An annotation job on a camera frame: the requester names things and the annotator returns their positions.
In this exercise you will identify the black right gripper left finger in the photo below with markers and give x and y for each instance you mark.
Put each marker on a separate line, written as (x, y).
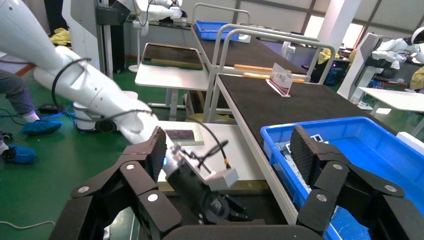
(139, 179)

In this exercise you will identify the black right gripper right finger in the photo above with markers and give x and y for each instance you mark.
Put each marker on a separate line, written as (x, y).
(334, 179)

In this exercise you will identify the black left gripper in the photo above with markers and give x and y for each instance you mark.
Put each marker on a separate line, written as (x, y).
(198, 198)

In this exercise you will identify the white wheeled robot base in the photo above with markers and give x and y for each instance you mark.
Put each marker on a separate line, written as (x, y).
(84, 119)

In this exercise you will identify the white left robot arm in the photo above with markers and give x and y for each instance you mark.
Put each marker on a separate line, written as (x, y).
(82, 86)

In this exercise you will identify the white low table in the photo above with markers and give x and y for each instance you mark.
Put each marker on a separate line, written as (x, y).
(245, 155)

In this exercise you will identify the black table mat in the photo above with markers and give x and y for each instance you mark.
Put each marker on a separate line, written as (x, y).
(298, 106)

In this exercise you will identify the white label block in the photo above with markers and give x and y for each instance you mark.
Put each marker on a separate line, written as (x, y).
(410, 142)

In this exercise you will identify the white desk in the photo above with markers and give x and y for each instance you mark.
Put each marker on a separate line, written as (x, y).
(394, 99)

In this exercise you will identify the white table with black tray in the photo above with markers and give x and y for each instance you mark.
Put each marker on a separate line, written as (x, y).
(172, 78)

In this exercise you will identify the red white acrylic sign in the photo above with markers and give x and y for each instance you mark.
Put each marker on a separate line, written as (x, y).
(281, 79)

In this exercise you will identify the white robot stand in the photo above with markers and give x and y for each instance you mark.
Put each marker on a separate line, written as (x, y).
(82, 30)
(361, 66)

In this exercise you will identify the yellow wooden strip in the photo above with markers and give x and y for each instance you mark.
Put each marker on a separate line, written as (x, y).
(255, 76)
(251, 68)

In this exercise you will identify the white humanoid robot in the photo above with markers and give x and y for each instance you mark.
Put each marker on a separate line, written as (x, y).
(155, 11)
(400, 49)

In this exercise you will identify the black topped work table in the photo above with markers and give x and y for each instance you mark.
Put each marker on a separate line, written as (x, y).
(251, 53)

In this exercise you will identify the person in grey trousers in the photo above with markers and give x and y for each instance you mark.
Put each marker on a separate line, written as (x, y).
(13, 89)

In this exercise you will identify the yellow cloth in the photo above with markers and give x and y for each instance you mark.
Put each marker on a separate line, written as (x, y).
(61, 36)

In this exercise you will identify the small blue plastic bin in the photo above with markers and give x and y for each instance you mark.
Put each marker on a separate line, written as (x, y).
(212, 31)

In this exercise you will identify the black container olive frame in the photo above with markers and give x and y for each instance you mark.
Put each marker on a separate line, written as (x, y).
(265, 202)

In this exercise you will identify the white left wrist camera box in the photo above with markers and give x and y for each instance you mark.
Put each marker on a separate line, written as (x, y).
(225, 179)

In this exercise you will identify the white tube table rail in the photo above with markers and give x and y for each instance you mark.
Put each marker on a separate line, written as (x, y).
(328, 64)

